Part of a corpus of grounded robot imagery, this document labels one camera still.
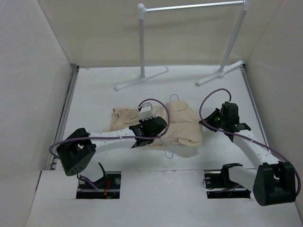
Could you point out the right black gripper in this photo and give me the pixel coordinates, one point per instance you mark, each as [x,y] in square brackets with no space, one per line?
[209,120]

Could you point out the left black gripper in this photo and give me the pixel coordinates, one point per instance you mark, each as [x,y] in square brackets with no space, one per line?
[142,122]

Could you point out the beige trousers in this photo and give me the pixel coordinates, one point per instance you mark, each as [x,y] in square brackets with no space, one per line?
[184,128]

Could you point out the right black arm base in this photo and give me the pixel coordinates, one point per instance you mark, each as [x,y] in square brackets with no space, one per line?
[219,186]

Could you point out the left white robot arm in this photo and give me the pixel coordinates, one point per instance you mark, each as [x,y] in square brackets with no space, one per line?
[76,152]

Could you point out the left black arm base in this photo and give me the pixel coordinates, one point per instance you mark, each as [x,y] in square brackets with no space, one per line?
[107,187]

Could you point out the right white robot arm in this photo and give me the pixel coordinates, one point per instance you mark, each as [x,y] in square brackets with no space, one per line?
[272,181]

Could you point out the left aluminium table rail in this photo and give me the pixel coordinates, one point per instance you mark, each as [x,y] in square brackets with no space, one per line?
[67,103]

